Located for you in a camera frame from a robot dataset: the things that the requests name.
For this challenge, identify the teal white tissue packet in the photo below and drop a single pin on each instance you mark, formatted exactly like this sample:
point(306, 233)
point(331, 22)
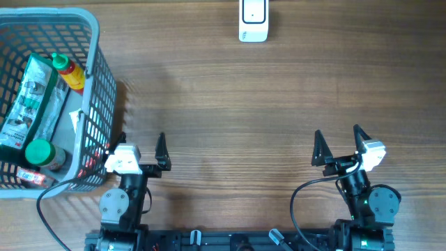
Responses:
point(75, 117)

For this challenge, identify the red sriracha bottle green cap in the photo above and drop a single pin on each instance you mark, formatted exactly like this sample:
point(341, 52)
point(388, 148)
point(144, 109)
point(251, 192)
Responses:
point(71, 73)

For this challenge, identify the small red candy box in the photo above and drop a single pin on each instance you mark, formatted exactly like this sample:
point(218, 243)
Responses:
point(34, 178)

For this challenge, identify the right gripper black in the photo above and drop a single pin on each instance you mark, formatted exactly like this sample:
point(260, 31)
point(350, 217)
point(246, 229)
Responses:
point(337, 164)

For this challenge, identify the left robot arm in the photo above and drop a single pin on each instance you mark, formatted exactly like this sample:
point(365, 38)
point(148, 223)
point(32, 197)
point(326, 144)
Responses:
point(122, 207)

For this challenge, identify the green 3M gloves package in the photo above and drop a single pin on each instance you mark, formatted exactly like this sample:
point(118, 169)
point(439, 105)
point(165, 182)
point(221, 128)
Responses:
point(36, 109)

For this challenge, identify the white barcode scanner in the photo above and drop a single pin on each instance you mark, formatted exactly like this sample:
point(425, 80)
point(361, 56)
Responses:
point(253, 22)

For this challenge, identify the grey plastic shopping basket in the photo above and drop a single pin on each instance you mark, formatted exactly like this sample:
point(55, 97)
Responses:
point(74, 32)

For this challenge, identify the green lid white jar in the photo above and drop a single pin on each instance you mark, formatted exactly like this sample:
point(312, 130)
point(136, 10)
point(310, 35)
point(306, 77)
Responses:
point(45, 155)

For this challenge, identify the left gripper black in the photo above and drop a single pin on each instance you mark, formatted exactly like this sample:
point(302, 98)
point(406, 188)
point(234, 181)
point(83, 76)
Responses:
point(162, 157)

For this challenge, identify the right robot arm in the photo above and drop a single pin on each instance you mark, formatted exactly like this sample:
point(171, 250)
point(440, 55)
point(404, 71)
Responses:
point(372, 207)

